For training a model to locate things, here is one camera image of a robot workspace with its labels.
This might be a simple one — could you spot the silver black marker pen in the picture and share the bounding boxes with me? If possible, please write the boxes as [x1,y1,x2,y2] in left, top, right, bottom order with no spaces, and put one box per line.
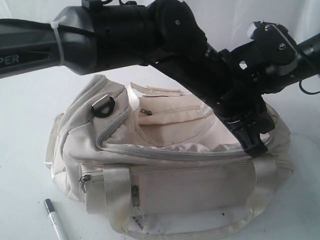
[43,198,68,240]

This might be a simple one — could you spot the cream fabric duffel bag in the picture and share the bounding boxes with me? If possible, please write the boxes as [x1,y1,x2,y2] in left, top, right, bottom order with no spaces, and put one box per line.
[44,75,293,240]

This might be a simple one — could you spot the white backdrop curtain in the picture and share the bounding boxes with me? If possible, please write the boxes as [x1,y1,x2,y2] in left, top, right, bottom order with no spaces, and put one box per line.
[0,0,320,73]

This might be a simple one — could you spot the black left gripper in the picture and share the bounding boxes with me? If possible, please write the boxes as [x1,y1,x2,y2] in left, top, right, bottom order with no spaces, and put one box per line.
[159,52,275,158]

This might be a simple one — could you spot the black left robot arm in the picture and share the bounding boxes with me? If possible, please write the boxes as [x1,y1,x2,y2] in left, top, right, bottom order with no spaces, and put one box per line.
[0,0,275,157]

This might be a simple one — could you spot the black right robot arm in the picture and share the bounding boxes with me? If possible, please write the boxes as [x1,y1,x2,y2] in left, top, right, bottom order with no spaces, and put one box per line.
[296,33,320,80]

